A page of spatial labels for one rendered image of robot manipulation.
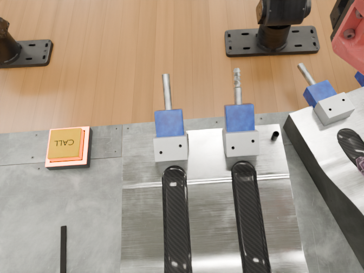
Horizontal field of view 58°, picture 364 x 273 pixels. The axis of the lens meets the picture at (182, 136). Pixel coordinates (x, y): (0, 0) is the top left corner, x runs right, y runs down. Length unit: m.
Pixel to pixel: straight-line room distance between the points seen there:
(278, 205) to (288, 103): 0.25
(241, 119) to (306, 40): 0.33
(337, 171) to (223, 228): 0.21
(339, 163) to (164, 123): 0.29
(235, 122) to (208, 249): 0.19
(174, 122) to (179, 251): 0.19
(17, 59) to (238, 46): 0.50
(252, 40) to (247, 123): 0.30
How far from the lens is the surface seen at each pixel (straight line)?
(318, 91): 0.63
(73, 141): 0.64
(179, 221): 0.51
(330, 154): 0.60
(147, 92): 0.70
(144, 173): 0.52
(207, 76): 0.71
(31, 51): 0.85
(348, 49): 0.28
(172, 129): 0.50
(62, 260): 0.62
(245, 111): 0.50
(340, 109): 0.61
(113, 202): 0.62
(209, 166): 0.52
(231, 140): 0.49
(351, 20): 0.27
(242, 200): 0.51
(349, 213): 0.57
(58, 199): 0.65
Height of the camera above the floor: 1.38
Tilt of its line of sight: 65 degrees down
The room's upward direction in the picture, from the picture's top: 10 degrees counter-clockwise
